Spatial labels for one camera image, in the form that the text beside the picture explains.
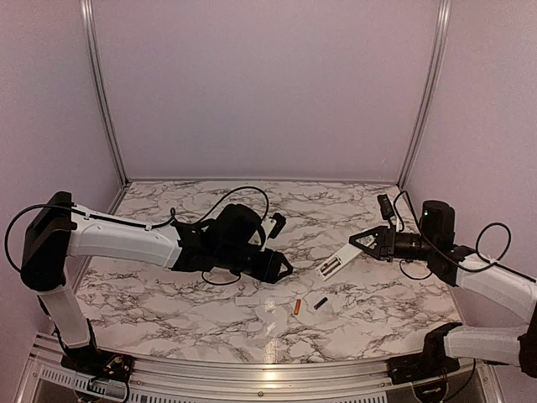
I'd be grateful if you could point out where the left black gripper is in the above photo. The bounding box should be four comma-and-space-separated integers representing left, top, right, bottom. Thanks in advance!
216, 244, 295, 284

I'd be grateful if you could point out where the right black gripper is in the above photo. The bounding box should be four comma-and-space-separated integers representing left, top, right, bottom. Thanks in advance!
349, 225, 436, 262

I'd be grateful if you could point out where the white remote control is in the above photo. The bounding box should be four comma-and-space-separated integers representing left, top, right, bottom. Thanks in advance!
315, 243, 362, 281

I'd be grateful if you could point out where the orange AAA battery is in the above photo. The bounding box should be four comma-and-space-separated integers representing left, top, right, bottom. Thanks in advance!
294, 299, 301, 316

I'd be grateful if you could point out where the dark blue AAA battery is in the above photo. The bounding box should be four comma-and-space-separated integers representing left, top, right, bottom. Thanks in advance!
314, 297, 328, 310

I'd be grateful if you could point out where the white battery cover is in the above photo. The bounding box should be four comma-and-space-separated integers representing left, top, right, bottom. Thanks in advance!
235, 297, 260, 306

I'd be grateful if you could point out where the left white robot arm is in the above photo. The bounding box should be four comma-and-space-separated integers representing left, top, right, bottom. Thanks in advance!
19, 191, 293, 374

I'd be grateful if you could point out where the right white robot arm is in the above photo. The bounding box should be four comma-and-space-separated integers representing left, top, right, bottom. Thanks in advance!
349, 200, 536, 383

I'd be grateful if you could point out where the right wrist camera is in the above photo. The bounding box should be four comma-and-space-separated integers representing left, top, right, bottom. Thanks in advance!
377, 194, 395, 228

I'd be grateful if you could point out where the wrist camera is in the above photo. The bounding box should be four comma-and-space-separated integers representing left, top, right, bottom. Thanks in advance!
249, 212, 286, 246
377, 194, 395, 228

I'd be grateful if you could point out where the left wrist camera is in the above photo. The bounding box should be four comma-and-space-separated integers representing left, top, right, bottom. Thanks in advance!
249, 212, 286, 246

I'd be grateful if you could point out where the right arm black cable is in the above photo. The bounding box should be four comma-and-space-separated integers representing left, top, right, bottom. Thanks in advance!
392, 191, 514, 280

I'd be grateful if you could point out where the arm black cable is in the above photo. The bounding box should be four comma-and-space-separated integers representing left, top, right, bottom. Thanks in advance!
392, 191, 514, 280
3, 186, 270, 286

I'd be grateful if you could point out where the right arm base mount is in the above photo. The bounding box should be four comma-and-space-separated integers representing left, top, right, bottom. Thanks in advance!
387, 322, 462, 385

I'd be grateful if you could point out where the right aluminium frame post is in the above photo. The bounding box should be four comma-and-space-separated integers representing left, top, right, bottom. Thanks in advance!
397, 0, 452, 189

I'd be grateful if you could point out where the aluminium frame post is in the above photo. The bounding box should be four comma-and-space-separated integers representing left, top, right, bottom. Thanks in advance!
80, 0, 129, 187
397, 0, 452, 189

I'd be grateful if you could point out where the front aluminium rail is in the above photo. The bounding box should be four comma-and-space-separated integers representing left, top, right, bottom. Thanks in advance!
14, 333, 504, 402

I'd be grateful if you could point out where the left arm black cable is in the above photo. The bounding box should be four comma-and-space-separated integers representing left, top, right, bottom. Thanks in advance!
3, 186, 270, 286

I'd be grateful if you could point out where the left aluminium frame post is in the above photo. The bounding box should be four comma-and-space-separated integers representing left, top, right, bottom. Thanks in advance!
80, 0, 129, 187

